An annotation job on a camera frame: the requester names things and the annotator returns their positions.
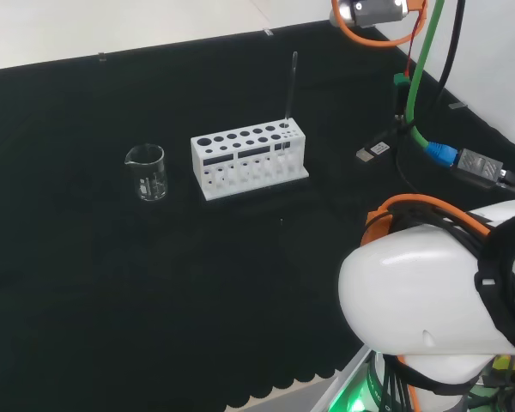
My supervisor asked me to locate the black cable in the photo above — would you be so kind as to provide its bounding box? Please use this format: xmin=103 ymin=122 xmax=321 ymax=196
xmin=435 ymin=0 xmax=467 ymax=105

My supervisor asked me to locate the orange cable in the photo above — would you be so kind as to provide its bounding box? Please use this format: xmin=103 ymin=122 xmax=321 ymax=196
xmin=330 ymin=0 xmax=515 ymax=412

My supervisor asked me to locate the clear glass beaker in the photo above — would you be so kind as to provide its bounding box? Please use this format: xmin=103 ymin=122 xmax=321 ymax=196
xmin=124 ymin=143 xmax=169 ymax=203

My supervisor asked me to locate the green cable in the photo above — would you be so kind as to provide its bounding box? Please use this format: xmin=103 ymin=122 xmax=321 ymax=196
xmin=404 ymin=0 xmax=446 ymax=152

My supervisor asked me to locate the white test tube rack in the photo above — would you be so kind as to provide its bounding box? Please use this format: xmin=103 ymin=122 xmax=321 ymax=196
xmin=190 ymin=121 xmax=310 ymax=202

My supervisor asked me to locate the clear glass rod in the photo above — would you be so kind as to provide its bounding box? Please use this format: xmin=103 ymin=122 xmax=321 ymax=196
xmin=283 ymin=51 xmax=300 ymax=130

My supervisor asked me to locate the blue cable connector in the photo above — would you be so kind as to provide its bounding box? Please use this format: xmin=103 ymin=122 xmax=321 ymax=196
xmin=426 ymin=141 xmax=459 ymax=167

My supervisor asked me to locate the network cable adapter box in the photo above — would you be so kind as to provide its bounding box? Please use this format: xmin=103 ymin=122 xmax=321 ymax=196
xmin=451 ymin=148 xmax=515 ymax=193

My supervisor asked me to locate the grey metal base frame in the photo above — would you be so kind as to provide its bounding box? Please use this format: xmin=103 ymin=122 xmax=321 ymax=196
xmin=311 ymin=345 xmax=377 ymax=412

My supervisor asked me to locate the black USB cable plug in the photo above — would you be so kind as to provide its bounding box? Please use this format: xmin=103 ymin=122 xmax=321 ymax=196
xmin=354 ymin=124 xmax=407 ymax=165

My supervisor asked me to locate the black bench cloth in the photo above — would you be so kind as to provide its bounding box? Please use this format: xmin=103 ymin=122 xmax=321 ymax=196
xmin=0 ymin=19 xmax=515 ymax=412

